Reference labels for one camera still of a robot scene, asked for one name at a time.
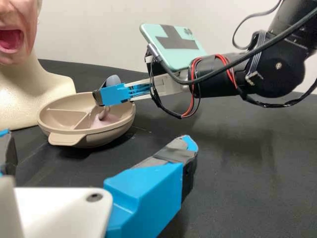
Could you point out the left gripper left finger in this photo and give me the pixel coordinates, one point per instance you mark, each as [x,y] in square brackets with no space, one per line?
[7,153]

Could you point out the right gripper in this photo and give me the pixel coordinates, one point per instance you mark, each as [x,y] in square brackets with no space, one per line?
[171,85]

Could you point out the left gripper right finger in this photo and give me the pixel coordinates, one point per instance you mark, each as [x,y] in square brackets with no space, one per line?
[146,191]

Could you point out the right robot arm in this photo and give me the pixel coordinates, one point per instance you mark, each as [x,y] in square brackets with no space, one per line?
[272,67]

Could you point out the pink food paste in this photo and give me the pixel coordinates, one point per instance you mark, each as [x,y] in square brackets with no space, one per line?
[109,123]

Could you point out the beige divided bowl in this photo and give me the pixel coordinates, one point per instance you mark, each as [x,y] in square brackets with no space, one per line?
[67,135]

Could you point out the dummy head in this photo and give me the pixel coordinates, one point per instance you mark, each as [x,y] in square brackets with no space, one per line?
[19,86]

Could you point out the right wrist camera phone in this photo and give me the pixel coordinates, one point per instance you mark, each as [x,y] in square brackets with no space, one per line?
[178,44]

